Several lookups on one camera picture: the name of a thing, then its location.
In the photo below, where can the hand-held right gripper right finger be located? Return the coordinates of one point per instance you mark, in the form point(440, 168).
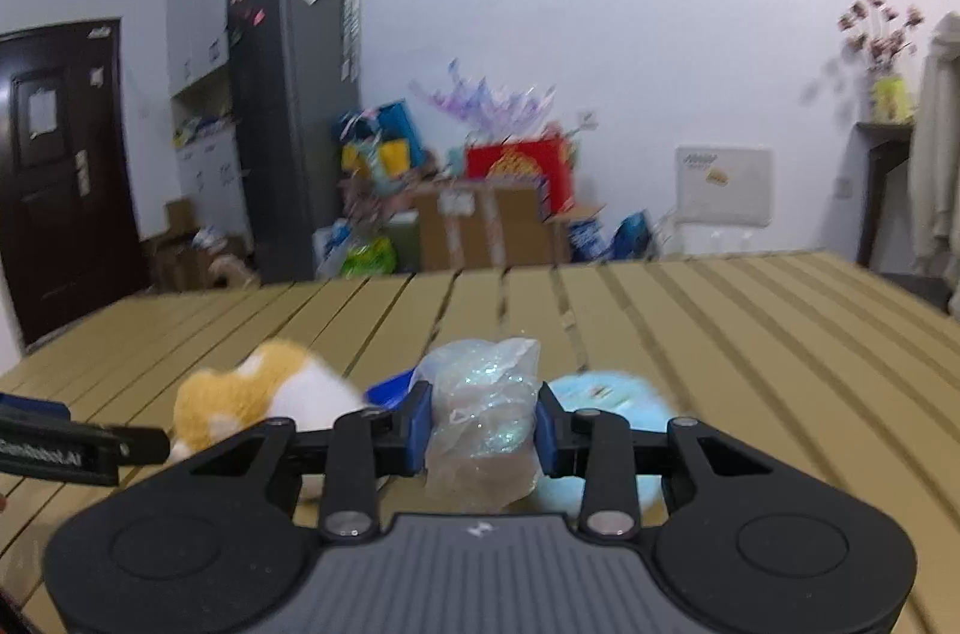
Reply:
point(546, 431)

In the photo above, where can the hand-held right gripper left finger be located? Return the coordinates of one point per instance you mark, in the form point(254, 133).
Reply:
point(421, 428)

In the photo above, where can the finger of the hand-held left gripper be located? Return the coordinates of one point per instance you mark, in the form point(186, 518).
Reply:
point(142, 446)
point(34, 407)

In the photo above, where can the clear glitter plastic bag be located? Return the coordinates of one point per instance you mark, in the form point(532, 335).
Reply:
point(480, 409)

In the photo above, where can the yellow white plush toy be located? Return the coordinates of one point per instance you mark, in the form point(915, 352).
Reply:
point(255, 390)

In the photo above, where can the small blue plastic item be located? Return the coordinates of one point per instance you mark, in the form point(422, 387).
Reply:
point(390, 392)

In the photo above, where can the light blue fluffy toy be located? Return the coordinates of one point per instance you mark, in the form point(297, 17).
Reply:
point(607, 394)

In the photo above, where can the green plastic bag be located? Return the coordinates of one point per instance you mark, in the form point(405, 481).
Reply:
point(369, 255)

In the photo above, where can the dark brown door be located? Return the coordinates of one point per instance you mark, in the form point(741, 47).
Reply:
point(67, 229)

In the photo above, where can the small brown cardboard box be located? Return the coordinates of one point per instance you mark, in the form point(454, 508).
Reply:
point(187, 251)

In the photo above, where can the blue snack bag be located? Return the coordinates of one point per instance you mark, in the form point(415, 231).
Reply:
point(611, 236)

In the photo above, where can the large brown cardboard box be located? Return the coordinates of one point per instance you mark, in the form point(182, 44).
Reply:
point(487, 229)

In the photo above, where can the tan slatted folding table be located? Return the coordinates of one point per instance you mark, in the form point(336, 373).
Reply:
point(750, 341)

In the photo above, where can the red gift box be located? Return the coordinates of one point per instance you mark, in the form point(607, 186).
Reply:
point(521, 173)

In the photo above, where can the blue gift bag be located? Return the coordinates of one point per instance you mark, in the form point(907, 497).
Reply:
point(382, 143)

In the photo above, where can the white paper notice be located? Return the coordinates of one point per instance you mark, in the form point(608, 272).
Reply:
point(43, 113)

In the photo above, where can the white plastic panel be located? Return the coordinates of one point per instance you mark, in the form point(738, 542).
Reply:
point(724, 188)

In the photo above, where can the iridescent paper decoration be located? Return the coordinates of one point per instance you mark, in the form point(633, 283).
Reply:
point(484, 102)

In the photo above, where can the dark grey refrigerator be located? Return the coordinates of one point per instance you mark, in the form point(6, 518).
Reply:
point(289, 117)

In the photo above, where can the dark wooden side table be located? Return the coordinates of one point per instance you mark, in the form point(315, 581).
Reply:
point(885, 169)

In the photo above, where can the yellow vase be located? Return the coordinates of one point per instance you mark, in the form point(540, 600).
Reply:
point(891, 98)

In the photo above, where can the dried flower bouquet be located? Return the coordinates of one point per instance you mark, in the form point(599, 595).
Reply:
point(879, 30)

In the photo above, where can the white wall cabinet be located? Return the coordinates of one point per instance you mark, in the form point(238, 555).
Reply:
point(202, 102)

